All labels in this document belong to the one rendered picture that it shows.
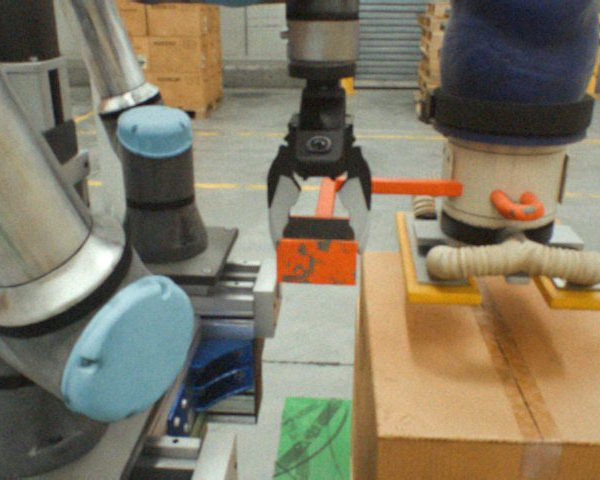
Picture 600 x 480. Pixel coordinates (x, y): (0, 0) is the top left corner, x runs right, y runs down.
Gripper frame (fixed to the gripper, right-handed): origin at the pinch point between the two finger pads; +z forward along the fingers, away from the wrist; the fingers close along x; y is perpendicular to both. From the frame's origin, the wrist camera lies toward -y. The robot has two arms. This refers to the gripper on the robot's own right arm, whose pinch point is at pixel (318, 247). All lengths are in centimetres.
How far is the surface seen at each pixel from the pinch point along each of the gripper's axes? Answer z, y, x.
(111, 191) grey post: 88, 294, 140
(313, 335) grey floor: 119, 186, 11
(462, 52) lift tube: -19.3, 23.1, -17.7
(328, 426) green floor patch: 118, 122, 2
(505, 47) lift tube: -20.3, 20.2, -22.6
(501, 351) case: 24.0, 19.5, -26.9
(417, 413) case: 24.0, 3.0, -12.9
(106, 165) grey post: 72, 294, 142
